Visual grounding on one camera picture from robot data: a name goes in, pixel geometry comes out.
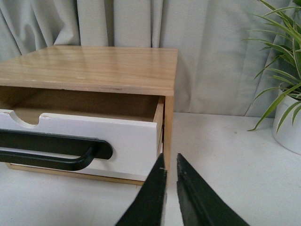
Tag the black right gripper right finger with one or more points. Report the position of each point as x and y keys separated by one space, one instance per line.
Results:
x=199 y=203

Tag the black drawer handle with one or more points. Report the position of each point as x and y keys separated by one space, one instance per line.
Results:
x=51 y=151

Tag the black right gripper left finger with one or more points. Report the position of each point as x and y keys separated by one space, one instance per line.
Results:
x=148 y=207

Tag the white plant pot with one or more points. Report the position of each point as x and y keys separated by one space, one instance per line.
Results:
x=287 y=124

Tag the green spider plant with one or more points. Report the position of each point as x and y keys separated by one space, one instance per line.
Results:
x=287 y=62

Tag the wooden two-drawer cabinet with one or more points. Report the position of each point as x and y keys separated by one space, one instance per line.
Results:
x=141 y=71

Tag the grey curtain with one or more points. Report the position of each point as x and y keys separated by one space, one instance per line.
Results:
x=217 y=63

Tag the white drawer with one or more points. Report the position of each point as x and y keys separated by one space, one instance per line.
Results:
x=132 y=162
x=119 y=119

